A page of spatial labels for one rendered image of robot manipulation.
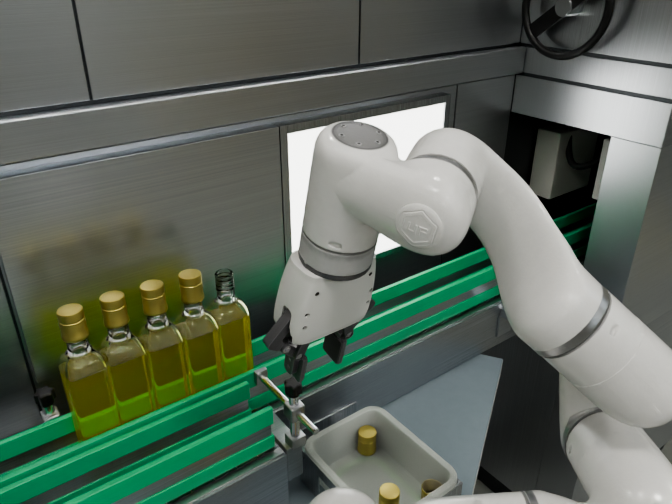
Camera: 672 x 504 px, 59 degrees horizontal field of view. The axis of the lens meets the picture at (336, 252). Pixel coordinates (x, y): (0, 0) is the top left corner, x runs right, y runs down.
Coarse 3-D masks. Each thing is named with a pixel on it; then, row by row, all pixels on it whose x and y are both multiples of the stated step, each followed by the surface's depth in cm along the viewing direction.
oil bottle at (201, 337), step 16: (176, 320) 93; (192, 320) 92; (208, 320) 93; (192, 336) 91; (208, 336) 93; (192, 352) 92; (208, 352) 94; (192, 368) 94; (208, 368) 95; (192, 384) 95; (208, 384) 97
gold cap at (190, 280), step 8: (184, 272) 90; (192, 272) 90; (200, 272) 90; (184, 280) 89; (192, 280) 89; (200, 280) 90; (184, 288) 89; (192, 288) 89; (200, 288) 90; (184, 296) 90; (192, 296) 90; (200, 296) 91
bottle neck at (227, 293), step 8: (216, 272) 94; (224, 272) 96; (232, 272) 95; (216, 280) 94; (224, 280) 94; (232, 280) 95; (216, 288) 95; (224, 288) 94; (232, 288) 95; (224, 296) 95; (232, 296) 96
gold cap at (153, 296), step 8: (152, 280) 88; (160, 280) 88; (144, 288) 86; (152, 288) 86; (160, 288) 86; (144, 296) 86; (152, 296) 86; (160, 296) 87; (144, 304) 87; (152, 304) 87; (160, 304) 87; (144, 312) 88; (152, 312) 87; (160, 312) 88
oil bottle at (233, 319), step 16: (224, 304) 95; (240, 304) 96; (224, 320) 95; (240, 320) 96; (224, 336) 96; (240, 336) 98; (224, 352) 97; (240, 352) 99; (224, 368) 99; (240, 368) 100
